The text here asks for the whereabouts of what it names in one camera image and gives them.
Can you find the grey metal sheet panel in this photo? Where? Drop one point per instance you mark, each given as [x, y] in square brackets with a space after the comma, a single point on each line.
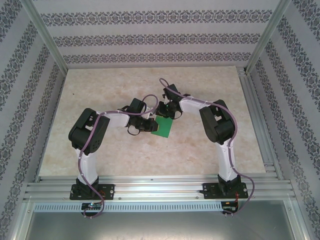
[160, 225]

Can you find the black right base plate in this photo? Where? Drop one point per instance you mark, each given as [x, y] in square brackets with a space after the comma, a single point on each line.
[208, 190]

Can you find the aluminium frame post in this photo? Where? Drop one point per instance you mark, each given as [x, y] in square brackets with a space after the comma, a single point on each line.
[48, 37]
[265, 37]

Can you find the right circuit board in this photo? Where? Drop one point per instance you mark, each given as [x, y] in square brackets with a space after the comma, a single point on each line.
[228, 206]

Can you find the green paper sheet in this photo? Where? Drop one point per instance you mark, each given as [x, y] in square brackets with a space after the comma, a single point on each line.
[163, 128]

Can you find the aluminium side rail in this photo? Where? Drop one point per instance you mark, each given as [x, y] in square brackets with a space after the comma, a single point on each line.
[250, 95]

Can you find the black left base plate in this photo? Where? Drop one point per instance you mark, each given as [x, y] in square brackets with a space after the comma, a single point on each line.
[110, 190]

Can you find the aluminium mounting rail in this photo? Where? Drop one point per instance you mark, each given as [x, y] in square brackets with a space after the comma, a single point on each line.
[155, 187]

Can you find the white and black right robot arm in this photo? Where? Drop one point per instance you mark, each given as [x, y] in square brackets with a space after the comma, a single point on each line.
[223, 160]

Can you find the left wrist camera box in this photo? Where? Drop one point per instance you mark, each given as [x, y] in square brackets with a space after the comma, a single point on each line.
[151, 113]

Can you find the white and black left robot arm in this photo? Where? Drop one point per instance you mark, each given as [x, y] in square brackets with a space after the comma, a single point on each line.
[91, 167]

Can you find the left circuit board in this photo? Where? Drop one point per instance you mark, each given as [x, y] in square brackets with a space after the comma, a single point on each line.
[91, 206]

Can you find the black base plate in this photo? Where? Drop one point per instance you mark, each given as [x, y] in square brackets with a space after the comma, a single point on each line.
[110, 190]
[208, 190]

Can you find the circuit board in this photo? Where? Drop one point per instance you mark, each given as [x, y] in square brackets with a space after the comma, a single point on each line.
[91, 206]
[228, 206]

